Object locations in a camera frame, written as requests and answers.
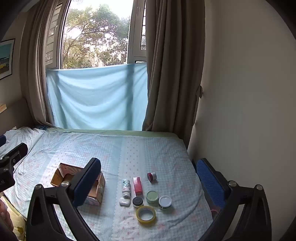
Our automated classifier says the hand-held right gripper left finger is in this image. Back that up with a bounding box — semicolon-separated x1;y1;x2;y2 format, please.
25;158;102;241

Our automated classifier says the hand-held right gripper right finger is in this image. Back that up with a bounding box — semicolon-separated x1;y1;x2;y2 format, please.
195;158;272;241

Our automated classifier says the cardboard box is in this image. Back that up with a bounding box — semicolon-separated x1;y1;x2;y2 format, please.
50;163;106;206

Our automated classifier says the green lidded cream jar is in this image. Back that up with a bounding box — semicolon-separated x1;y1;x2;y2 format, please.
146;190;159;205

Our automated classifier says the person's left hand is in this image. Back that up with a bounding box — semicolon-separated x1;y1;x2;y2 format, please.
0;199;14;232

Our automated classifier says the white floral quilt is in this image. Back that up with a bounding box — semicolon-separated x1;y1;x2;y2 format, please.
0;126;45;163

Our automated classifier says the white pill bottle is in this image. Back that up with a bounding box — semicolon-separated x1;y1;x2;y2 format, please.
122;179;131;198

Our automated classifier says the yellow patterned cloth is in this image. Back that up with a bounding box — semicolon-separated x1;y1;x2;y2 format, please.
5;199;26;241

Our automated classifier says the white lidded round tin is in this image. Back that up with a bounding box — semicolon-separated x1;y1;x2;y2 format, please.
158;195;172;210

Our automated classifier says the small red carton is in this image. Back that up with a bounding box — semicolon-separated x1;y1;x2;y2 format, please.
133;177;144;195

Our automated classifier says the yellow tape roll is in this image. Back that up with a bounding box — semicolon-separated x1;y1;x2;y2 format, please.
136;205;157;224

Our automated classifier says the green fitted sheet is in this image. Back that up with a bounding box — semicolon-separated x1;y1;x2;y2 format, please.
46;127;185;144

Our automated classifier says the brown curtain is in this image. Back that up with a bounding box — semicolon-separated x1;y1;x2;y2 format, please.
20;0;71;127
142;0;206;149

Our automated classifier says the light blue hanging cloth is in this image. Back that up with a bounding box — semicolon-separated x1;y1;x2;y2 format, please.
46;62;148;131

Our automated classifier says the framed wall picture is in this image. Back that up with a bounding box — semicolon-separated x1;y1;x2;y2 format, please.
0;38;16;80

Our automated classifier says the white window frame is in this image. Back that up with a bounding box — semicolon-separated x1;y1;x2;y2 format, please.
45;0;147;70

